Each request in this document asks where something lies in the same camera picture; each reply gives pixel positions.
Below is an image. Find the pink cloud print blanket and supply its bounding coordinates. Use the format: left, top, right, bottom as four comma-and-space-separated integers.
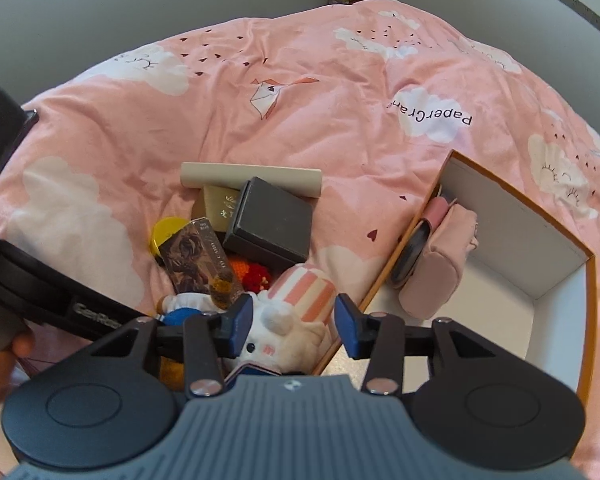
0, 0, 600, 346

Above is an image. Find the red crochet flower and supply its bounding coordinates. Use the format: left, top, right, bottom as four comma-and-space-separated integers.
245, 262, 273, 292

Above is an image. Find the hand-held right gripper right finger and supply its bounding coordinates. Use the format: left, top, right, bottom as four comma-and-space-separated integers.
334, 292, 506, 396

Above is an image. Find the pink striped plush cup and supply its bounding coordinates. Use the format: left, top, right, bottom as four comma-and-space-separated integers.
267, 262, 338, 337

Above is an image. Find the round metal tin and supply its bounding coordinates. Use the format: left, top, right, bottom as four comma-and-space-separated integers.
390, 220, 433, 289

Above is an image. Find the white plush toy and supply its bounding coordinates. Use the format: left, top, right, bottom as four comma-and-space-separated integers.
227, 290, 341, 376

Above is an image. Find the grey wall strip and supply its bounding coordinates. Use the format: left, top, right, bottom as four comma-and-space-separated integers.
554, 0, 600, 41

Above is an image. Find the small pink case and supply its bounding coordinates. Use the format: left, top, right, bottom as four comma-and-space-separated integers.
422, 195, 458, 233

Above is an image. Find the orange crochet ball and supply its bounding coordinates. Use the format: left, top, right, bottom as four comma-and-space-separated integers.
227, 255, 253, 281

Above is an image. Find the gold box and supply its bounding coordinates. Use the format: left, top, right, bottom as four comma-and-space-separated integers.
192, 185, 243, 233

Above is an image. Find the pink fabric pouch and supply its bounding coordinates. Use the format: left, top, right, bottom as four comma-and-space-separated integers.
397, 205, 481, 320

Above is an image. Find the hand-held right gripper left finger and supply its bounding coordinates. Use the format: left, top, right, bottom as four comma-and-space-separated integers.
87, 292, 255, 400

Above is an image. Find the brown patterned box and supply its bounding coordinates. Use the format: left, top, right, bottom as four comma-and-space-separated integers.
159, 217, 244, 311

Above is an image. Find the dark grey box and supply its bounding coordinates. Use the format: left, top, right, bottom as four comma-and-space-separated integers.
223, 176, 315, 271

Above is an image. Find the long cream box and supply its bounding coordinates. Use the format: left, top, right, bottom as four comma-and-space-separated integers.
180, 161, 323, 200

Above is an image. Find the orange cardboard box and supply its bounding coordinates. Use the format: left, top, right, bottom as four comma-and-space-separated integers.
310, 149, 598, 403

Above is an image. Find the small blue doll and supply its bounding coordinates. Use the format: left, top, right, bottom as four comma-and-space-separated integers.
155, 292, 215, 330

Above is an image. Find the yellow round lid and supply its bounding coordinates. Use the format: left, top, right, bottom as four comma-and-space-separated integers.
150, 216, 193, 260

